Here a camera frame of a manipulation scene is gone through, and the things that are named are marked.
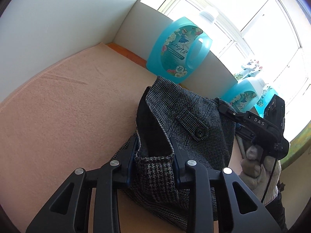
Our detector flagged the blue detergent jug far left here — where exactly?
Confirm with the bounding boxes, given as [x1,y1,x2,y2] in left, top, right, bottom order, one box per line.
[146,12,214,84]

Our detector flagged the pink towel mat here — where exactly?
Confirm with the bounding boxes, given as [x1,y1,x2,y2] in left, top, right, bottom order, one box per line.
[1,44,242,232]

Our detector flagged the blue detergent jug near stack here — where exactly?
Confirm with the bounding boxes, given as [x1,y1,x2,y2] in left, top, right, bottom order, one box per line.
[221,77,265,113]

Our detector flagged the white gloved right hand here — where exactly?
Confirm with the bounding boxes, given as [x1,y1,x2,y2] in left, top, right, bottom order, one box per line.
[239,145,281,206]

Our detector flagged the landscape painting scroll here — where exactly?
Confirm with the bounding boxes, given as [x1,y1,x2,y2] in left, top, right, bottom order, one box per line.
[280,122,311,170]

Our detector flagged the white window frame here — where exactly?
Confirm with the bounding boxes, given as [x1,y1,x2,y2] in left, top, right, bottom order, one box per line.
[139,0,311,117]

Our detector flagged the grey houndstooth pants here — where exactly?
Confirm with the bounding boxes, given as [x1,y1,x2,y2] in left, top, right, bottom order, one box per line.
[123,77,236,230]

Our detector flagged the black cable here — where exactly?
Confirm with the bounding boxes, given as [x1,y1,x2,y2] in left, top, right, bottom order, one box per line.
[260,158,278,203]

